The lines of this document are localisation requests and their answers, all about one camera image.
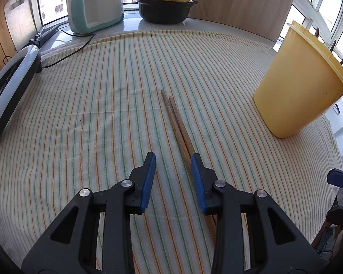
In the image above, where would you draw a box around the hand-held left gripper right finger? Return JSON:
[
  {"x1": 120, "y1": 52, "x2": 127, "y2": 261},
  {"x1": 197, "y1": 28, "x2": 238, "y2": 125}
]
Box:
[{"x1": 190, "y1": 153, "x2": 329, "y2": 274}]

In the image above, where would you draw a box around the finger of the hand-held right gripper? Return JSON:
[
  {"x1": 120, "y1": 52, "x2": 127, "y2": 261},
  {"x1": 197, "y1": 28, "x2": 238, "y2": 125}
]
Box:
[{"x1": 327, "y1": 169, "x2": 343, "y2": 190}]

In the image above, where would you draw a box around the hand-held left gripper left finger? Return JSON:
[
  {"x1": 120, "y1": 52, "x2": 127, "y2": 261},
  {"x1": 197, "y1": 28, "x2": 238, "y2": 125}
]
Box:
[{"x1": 21, "y1": 152, "x2": 157, "y2": 274}]

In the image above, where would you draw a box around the yellow plastic container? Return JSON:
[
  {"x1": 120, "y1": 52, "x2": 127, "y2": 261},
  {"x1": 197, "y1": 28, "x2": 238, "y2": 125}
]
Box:
[{"x1": 252, "y1": 21, "x2": 343, "y2": 139}]

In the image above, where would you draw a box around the dark wooden chair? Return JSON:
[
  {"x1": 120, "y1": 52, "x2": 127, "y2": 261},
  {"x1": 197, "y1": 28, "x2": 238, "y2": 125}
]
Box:
[{"x1": 311, "y1": 203, "x2": 343, "y2": 253}]

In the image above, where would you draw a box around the striped tablecloth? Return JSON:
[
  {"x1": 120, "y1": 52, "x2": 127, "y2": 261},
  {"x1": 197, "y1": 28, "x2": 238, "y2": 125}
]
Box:
[{"x1": 0, "y1": 30, "x2": 343, "y2": 274}]

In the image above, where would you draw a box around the black clay pot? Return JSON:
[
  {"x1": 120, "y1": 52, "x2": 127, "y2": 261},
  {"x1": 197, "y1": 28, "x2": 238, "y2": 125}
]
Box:
[{"x1": 131, "y1": 0, "x2": 198, "y2": 24}]

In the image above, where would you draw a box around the teal rice cooker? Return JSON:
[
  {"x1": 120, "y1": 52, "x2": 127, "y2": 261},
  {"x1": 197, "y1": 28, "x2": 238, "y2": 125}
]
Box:
[{"x1": 66, "y1": 0, "x2": 125, "y2": 35}]

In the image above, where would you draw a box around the light wooden board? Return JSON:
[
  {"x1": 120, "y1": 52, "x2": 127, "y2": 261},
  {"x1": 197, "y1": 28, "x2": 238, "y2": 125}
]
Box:
[{"x1": 187, "y1": 0, "x2": 298, "y2": 42}]

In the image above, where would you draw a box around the white cutting board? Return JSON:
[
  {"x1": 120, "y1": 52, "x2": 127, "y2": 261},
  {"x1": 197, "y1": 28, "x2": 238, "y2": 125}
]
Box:
[{"x1": 4, "y1": 0, "x2": 38, "y2": 52}]

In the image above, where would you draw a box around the black power cable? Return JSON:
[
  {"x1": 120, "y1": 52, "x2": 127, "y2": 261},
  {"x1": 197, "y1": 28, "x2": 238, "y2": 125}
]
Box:
[{"x1": 40, "y1": 29, "x2": 96, "y2": 69}]

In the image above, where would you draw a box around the white ring light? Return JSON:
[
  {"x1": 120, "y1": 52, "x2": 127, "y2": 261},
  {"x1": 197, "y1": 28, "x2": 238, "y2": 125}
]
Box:
[{"x1": 0, "y1": 44, "x2": 42, "y2": 153}]

